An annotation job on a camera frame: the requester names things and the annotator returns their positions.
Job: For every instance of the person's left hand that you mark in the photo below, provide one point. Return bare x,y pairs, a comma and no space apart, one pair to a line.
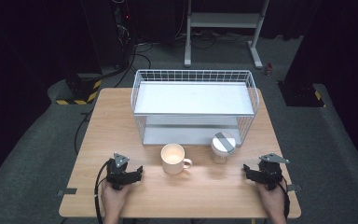
114,199

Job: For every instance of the small red object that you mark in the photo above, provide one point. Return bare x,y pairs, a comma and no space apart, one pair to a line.
268,69

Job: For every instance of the dark equipment tower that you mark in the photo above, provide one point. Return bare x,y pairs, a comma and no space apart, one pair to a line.
121,31

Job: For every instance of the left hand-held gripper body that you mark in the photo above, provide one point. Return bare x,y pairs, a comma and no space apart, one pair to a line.
118,174

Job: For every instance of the cream ceramic mug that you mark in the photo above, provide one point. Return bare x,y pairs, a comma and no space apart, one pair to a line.
173,158

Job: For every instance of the black yellow striped base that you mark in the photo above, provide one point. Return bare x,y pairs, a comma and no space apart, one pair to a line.
80,91
301,95

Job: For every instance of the grey metal stand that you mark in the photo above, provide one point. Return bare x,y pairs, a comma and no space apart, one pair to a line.
225,20

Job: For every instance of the person's right hand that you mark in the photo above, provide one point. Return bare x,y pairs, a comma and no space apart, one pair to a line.
272,200

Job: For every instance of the grey tape piece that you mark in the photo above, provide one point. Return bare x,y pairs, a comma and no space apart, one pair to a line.
67,192
294,187

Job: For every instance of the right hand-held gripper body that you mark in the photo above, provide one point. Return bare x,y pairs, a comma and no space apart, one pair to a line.
270,174

